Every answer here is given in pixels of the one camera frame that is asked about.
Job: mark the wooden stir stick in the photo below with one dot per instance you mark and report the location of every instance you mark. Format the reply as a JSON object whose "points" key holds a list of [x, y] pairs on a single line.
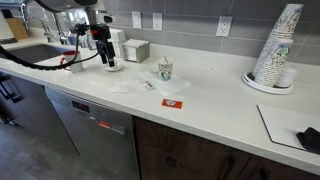
{"points": [[166, 60]]}

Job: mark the white rectangular mat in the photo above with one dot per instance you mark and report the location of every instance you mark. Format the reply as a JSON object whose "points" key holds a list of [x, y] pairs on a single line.
{"points": [[280, 123]]}

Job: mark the white round tray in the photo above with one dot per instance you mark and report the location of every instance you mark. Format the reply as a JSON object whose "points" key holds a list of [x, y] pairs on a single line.
{"points": [[266, 89]]}

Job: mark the dark sink cabinet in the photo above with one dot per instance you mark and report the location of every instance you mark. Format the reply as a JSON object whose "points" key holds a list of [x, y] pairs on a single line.
{"points": [[33, 113]]}

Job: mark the small white paper towel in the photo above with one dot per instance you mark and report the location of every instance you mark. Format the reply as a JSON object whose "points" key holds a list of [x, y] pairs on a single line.
{"points": [[124, 87]]}

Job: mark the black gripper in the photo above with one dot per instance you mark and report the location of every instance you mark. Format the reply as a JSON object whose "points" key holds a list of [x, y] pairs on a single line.
{"points": [[100, 36]]}

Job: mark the wooden cutting board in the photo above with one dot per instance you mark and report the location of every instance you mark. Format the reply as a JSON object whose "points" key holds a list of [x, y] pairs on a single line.
{"points": [[17, 28]]}

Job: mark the chrome faucet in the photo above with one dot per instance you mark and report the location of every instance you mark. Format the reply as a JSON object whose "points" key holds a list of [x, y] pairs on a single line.
{"points": [[46, 30]]}

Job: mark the white wall outlet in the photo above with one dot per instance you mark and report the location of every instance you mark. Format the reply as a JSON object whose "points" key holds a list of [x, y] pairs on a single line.
{"points": [[224, 26], [157, 21]]}

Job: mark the red packet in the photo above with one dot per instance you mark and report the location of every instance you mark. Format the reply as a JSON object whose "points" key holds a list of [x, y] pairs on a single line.
{"points": [[172, 103]]}

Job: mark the large white paper napkin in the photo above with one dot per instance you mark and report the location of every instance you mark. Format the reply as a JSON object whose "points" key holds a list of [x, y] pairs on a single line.
{"points": [[173, 86]]}

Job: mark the stack of white lids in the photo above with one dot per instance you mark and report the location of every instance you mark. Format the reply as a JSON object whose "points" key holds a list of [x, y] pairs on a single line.
{"points": [[288, 77]]}

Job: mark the black object on mat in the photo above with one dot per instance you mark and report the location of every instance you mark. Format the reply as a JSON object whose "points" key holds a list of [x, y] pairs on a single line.
{"points": [[310, 140]]}

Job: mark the white wall switch plate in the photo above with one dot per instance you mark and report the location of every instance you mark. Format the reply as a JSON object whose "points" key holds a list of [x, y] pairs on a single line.
{"points": [[136, 20]]}

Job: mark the stainless steel dishwasher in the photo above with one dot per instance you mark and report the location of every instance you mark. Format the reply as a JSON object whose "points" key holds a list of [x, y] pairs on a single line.
{"points": [[93, 133]]}

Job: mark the short stack of paper cups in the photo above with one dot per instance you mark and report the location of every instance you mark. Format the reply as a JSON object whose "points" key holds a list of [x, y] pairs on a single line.
{"points": [[273, 63]]}

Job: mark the dark wood cabinet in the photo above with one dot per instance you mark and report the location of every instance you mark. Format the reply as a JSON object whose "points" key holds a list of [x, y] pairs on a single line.
{"points": [[180, 153]]}

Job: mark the small white red sachet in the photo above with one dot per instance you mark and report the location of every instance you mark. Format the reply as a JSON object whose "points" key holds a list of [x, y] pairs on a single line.
{"points": [[149, 85]]}

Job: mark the metal napkin dispenser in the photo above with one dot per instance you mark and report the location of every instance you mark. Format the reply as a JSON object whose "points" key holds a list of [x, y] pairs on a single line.
{"points": [[136, 50]]}

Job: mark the printed paper cup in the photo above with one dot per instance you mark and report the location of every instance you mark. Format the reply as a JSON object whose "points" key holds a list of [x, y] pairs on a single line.
{"points": [[165, 71]]}

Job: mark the stack of white paper towels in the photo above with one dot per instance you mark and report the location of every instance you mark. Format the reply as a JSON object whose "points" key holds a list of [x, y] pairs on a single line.
{"points": [[118, 36]]}

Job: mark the countertop sink basin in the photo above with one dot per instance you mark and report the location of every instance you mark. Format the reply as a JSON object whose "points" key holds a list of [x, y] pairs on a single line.
{"points": [[36, 51]]}

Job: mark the blue sponge cloth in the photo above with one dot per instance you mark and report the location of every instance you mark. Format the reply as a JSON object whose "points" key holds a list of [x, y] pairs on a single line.
{"points": [[72, 40]]}

